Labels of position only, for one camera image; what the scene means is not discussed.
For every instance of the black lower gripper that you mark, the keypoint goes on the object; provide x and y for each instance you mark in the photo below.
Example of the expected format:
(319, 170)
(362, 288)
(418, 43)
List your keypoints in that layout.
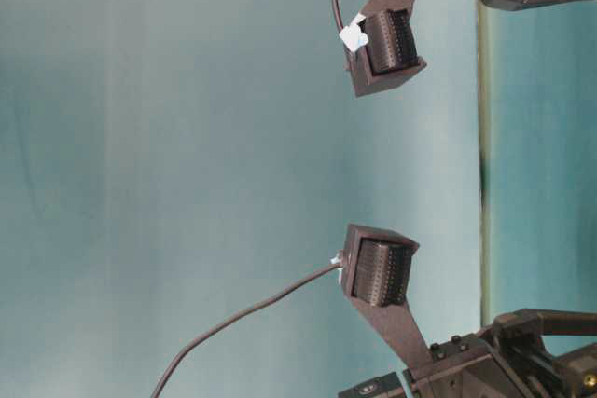
(507, 358)

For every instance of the black wrist camera upper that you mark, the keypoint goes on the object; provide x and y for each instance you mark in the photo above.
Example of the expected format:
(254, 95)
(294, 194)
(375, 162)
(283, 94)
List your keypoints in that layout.
(389, 58)

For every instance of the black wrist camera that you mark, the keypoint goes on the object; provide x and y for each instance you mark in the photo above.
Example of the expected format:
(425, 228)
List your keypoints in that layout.
(389, 58)
(376, 271)

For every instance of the white tape on camera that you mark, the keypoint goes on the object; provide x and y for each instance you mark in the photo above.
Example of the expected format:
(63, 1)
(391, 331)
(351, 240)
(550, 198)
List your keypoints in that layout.
(352, 35)

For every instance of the black wrist camera lower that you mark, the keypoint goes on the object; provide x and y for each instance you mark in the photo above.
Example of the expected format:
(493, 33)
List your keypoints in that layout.
(376, 271)

